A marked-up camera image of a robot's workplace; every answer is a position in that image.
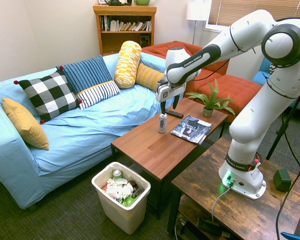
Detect black remote control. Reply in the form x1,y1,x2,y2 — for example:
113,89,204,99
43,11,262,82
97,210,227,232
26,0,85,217
164,108,184,119

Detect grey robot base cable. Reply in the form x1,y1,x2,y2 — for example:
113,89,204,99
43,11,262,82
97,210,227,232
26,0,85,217
211,186,232,223

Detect potted green fern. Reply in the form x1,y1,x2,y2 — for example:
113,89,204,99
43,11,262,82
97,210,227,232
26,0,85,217
185,78,236,119

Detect white navy striped pillow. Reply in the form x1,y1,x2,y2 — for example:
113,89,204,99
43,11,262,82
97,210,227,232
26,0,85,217
75,80,121,111

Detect row of paperback books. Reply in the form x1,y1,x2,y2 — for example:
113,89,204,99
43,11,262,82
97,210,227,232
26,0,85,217
101,15,153,32

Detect orange red tufted ottoman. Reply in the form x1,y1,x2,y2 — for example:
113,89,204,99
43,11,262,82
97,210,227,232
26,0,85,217
193,74,263,123

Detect crumpled white paper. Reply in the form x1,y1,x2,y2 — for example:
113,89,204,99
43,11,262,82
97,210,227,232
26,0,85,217
105,177,134,200

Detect wooden bookshelf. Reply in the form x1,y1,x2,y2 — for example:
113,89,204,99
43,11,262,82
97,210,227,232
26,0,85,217
92,3,158,57

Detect small black speaker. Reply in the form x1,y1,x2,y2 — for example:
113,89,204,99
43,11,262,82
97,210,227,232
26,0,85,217
139,34,151,48

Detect rustic dark wood table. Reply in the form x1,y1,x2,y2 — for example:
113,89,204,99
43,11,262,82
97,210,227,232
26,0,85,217
166,136,300,240

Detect yellow white patterned bolster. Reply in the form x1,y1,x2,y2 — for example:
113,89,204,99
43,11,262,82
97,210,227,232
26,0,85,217
114,40,143,90

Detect yellow striped pillow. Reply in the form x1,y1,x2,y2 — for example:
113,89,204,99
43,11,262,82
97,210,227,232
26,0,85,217
135,62,166,93

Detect mustard yellow pillow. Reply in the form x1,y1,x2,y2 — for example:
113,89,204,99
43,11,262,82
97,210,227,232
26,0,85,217
1,96,50,151

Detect black camera tripod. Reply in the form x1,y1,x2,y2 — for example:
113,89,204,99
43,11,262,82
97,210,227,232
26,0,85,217
265,89,300,161

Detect blue armchair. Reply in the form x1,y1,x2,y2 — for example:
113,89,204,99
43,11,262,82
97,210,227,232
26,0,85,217
252,49,300,113

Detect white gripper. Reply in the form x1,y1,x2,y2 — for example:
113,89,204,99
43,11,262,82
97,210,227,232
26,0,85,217
155,79,187,116

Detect black cable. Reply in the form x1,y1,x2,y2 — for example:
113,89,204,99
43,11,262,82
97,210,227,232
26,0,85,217
275,99,300,240

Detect white trash bin with liner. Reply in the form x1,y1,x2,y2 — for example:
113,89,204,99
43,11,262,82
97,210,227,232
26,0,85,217
91,161,152,235

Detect wooden coffee table black frame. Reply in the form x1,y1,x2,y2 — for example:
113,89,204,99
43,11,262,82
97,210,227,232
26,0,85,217
110,96,229,221

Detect dark green box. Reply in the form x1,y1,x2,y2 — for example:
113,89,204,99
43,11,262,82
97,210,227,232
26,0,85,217
272,168,292,193

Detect black white checkered pillow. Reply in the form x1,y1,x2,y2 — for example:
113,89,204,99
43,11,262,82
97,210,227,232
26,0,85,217
13,65,83,125

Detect wooden window blinds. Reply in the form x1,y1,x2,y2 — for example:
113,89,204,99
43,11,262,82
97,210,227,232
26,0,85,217
206,0,300,28

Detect blue plastic object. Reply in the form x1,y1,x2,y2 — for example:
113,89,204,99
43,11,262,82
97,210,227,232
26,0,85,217
281,231,300,240

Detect black power strip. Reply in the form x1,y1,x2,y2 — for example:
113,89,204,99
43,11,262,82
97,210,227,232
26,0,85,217
197,216,231,239

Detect dark cover magazine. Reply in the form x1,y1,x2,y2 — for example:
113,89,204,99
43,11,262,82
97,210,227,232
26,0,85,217
170,114,214,146

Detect white purple drink can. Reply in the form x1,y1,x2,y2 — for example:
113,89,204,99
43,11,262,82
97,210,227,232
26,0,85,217
158,112,169,134

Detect blue striped pillow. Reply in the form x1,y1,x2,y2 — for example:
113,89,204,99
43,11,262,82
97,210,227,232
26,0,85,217
56,54,114,95

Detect white shade floor lamp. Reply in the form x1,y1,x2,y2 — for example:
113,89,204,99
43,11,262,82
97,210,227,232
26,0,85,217
186,0,212,46

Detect light blue sofa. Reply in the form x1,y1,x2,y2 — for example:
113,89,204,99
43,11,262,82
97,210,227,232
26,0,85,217
0,52,185,210

